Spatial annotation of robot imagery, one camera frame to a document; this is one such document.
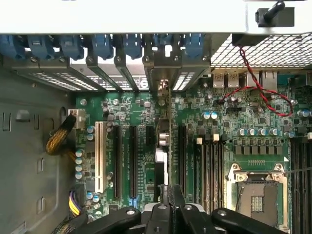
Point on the silver ethernet port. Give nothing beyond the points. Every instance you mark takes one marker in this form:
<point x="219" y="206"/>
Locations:
<point x="264" y="79"/>

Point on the silver USB port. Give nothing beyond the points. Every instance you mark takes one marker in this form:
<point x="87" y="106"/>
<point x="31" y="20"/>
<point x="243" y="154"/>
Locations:
<point x="218" y="80"/>
<point x="233" y="80"/>

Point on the blue card retention clip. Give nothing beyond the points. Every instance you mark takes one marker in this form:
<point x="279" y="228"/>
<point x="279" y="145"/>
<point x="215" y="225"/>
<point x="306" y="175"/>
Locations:
<point x="72" y="48"/>
<point x="194" y="47"/>
<point x="41" y="47"/>
<point x="132" y="46"/>
<point x="162" y="39"/>
<point x="14" y="47"/>
<point x="103" y="46"/>

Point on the black intrusion switch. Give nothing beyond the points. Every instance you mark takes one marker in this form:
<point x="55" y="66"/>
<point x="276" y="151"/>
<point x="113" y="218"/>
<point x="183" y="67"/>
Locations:
<point x="246" y="39"/>

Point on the long black expansion slot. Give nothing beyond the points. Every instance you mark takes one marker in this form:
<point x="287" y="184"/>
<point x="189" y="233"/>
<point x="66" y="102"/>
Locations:
<point x="182" y="156"/>
<point x="133" y="161"/>
<point x="117" y="161"/>

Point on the perforated metal slot cover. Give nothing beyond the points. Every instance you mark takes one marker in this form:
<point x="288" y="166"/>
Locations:
<point x="104" y="75"/>
<point x="80" y="80"/>
<point x="48" y="78"/>
<point x="148" y="75"/>
<point x="128" y="75"/>
<point x="187" y="78"/>

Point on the RAM slot with black latch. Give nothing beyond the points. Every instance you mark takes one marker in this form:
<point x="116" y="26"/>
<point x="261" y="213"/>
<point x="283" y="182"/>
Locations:
<point x="207" y="170"/>
<point x="221" y="170"/>

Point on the grey metal PC case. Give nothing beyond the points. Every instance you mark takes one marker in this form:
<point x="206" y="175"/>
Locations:
<point x="29" y="146"/>

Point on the short black expansion slot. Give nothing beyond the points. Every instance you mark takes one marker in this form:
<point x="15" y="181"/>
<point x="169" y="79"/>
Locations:
<point x="150" y="135"/>

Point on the black case lock latch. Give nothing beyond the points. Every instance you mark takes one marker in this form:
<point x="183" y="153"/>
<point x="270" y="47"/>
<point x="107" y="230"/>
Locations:
<point x="274" y="15"/>

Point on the white expansion slot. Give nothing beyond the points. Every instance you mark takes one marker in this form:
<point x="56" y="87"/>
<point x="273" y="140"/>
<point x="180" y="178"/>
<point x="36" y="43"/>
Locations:
<point x="99" y="156"/>

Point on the RAM slot with white latch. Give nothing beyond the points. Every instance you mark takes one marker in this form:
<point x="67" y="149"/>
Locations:
<point x="198" y="170"/>
<point x="215" y="170"/>

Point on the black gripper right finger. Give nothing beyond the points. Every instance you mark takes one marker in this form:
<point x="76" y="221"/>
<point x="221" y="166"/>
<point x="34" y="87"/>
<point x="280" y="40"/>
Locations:
<point x="185" y="219"/>

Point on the metal CPU socket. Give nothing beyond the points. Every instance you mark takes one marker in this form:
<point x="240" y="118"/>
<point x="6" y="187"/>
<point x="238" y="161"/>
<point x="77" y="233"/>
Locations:
<point x="258" y="195"/>

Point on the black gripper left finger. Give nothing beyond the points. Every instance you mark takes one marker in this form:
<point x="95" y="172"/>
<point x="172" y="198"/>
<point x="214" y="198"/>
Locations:
<point x="158" y="219"/>

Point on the green motherboard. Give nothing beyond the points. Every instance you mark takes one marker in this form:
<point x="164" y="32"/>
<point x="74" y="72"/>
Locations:
<point x="243" y="117"/>

